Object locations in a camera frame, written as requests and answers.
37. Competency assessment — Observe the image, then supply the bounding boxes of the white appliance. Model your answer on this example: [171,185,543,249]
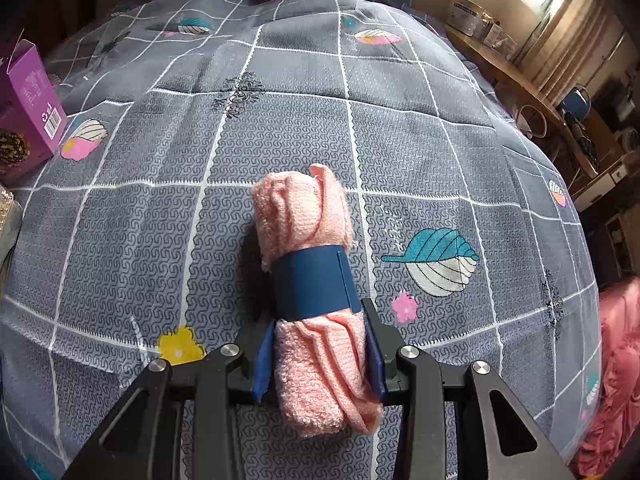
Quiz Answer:
[445,0,488,36]

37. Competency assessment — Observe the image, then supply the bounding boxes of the purple paper box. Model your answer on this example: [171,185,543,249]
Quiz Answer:
[0,40,69,186]

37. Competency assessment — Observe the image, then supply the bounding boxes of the white cabinet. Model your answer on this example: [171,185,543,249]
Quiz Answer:
[572,157,631,211]

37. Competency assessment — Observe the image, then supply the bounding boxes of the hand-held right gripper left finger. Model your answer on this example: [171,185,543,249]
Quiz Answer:
[62,317,276,480]

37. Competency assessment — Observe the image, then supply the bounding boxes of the blue folding chair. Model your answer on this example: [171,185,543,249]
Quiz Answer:
[557,87,593,121]

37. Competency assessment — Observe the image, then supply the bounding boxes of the pink towel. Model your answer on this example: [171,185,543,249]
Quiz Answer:
[250,162,385,437]

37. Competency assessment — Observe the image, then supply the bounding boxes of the wooden desk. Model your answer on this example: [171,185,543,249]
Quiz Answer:
[442,22,601,181]

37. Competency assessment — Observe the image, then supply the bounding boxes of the pink cloth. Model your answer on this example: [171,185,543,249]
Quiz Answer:
[575,280,640,480]

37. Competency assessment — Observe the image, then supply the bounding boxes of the pink patterned curtain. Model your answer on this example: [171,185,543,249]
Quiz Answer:
[517,0,623,106]

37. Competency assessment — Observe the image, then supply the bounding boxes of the small clear boxes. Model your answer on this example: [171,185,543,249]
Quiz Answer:
[475,20,521,58]

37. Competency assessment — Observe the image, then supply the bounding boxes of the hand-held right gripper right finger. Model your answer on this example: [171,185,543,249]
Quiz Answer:
[360,297,576,480]

